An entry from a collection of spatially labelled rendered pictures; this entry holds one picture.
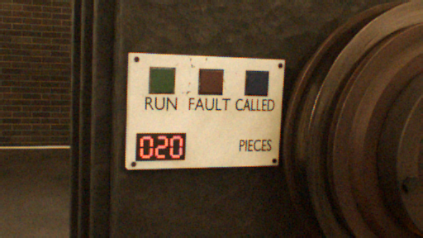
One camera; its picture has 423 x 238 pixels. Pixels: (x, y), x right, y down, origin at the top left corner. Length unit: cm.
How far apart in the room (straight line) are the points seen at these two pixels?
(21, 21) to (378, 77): 615
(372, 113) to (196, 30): 30
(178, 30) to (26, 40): 595
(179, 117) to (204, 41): 13
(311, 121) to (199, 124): 18
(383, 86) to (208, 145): 29
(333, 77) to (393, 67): 9
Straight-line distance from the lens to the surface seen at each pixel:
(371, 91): 81
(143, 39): 84
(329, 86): 79
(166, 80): 83
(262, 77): 88
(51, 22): 679
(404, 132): 77
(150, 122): 83
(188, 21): 86
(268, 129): 90
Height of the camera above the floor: 124
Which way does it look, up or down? 7 degrees down
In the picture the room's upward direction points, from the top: 3 degrees clockwise
